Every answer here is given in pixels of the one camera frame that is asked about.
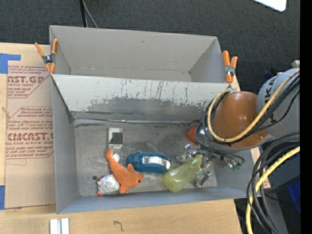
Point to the yellow-green plastic bottle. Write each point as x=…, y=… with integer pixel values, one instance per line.
x=180, y=175

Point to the white toy penguin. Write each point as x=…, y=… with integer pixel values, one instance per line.
x=108, y=185

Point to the brown cardboard board, red print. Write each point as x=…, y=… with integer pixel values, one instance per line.
x=29, y=169

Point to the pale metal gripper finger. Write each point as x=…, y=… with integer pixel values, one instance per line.
x=202, y=177
x=186, y=153

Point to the blue tape dispenser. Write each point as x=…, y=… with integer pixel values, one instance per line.
x=148, y=163

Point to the small orange-red object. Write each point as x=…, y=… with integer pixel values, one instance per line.
x=192, y=133

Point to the grey metal bin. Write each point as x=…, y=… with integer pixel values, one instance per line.
x=146, y=94

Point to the orange toy seal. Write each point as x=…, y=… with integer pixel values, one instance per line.
x=124, y=175

